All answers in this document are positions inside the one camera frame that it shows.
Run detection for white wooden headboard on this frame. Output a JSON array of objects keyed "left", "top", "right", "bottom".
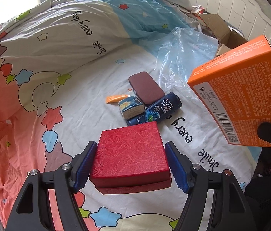
[{"left": 174, "top": 0, "right": 271, "bottom": 51}]

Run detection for orange printed carton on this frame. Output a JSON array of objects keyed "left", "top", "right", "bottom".
[{"left": 187, "top": 35, "right": 271, "bottom": 148}]

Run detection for star printed duvet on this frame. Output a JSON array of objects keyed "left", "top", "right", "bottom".
[{"left": 0, "top": 0, "right": 203, "bottom": 116}]

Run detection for clear plastic bag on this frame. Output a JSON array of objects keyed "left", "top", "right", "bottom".
[{"left": 156, "top": 27, "right": 222, "bottom": 101}]

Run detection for star printed bed sheet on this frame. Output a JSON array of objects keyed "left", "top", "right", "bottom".
[{"left": 0, "top": 29, "right": 258, "bottom": 231}]

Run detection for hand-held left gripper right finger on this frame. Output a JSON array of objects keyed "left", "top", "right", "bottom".
[{"left": 165, "top": 141, "right": 253, "bottom": 231}]

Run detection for orange tube with white cap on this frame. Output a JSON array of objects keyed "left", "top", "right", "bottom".
[{"left": 106, "top": 95, "right": 129, "bottom": 104}]

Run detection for dark blue shampoo bottle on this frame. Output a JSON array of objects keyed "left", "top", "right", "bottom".
[{"left": 126, "top": 92, "right": 183, "bottom": 127}]

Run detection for tissue packet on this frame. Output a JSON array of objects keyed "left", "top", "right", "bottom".
[{"left": 118, "top": 96, "right": 145, "bottom": 120}]

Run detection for brown cardboard box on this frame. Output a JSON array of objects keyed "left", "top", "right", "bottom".
[{"left": 198, "top": 13, "right": 249, "bottom": 57}]

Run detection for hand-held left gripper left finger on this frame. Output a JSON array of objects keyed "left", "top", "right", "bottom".
[{"left": 4, "top": 141, "right": 98, "bottom": 231}]

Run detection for pink printed cloth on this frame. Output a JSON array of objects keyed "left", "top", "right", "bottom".
[{"left": 191, "top": 5, "right": 208, "bottom": 27}]

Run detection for red embossed gift box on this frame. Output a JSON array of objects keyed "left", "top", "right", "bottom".
[{"left": 89, "top": 121, "right": 172, "bottom": 195}]

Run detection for maroon zip case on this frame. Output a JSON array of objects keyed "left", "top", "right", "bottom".
[{"left": 126, "top": 71, "right": 165, "bottom": 105}]

